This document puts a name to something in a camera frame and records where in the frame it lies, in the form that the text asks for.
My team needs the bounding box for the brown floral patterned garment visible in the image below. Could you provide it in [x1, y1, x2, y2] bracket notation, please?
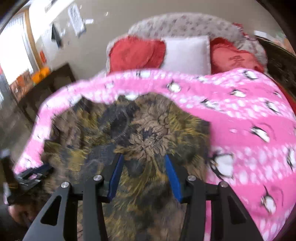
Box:
[41, 93, 210, 240]

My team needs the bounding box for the dark wooden side table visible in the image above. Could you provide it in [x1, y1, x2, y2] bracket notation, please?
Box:
[18, 62, 76, 124]

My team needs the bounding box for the pink penguin bed blanket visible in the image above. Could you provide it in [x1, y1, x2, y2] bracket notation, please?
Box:
[15, 68, 295, 240]

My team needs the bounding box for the orange box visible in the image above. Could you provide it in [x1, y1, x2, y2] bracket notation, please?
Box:
[31, 67, 51, 84]

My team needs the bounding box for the white square pillow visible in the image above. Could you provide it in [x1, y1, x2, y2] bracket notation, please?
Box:
[161, 36, 211, 75]

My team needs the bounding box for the right red ruffled pillow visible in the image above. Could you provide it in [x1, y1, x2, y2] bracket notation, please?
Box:
[210, 37, 264, 74]

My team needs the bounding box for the red ruffled pillow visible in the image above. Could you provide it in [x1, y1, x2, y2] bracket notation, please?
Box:
[109, 36, 166, 72]
[210, 37, 264, 74]

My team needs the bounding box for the left red ruffled pillow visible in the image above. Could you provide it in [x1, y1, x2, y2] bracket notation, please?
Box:
[109, 36, 166, 72]

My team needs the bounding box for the dark hanging cloth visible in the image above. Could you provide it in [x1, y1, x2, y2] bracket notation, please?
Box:
[51, 24, 63, 49]

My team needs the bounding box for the dark carved wooden cabinet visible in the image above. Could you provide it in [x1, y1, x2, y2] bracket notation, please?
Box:
[256, 37, 296, 99]

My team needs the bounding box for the floral padded headboard cover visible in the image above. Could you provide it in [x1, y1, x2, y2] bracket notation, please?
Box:
[106, 13, 268, 72]

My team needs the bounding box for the red wall decoration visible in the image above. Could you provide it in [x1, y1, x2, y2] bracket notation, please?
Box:
[40, 50, 47, 64]

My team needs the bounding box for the wall calendar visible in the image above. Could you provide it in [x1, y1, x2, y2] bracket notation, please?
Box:
[68, 3, 86, 38]

